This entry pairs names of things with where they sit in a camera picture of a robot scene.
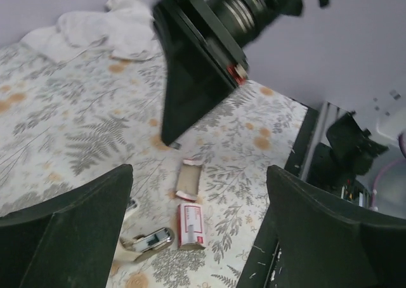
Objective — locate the floral patterned table mat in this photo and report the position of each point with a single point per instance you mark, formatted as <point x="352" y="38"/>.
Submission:
<point x="63" y="125"/>

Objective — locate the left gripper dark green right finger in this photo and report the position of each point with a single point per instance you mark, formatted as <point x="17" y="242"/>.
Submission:
<point x="329" y="242"/>

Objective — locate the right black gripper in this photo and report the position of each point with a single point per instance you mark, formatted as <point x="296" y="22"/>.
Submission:
<point x="203" y="42"/>

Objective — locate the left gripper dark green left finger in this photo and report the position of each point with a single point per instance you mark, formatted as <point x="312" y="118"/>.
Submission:
<point x="69" y="240"/>

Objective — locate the white crumpled cloth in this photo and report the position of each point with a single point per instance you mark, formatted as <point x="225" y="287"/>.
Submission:
<point x="124" y="29"/>

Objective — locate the red white staple box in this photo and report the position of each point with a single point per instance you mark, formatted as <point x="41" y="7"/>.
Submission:
<point x="191" y="231"/>

